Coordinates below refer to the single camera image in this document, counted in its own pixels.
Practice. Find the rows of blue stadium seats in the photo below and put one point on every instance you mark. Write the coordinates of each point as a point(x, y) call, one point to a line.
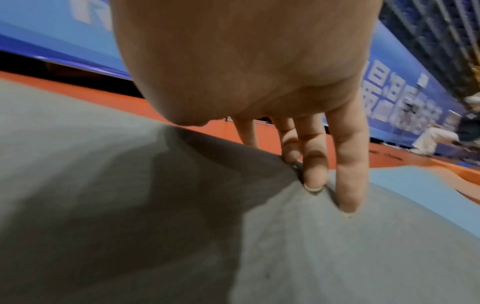
point(431, 29)

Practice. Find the green yoga mat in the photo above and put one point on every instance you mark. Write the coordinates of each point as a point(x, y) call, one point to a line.
point(112, 207)

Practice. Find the light blue yoga mat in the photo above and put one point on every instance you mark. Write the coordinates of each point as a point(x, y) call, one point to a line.
point(412, 184)

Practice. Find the person's right hand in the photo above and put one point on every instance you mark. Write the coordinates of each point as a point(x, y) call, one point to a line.
point(243, 53)

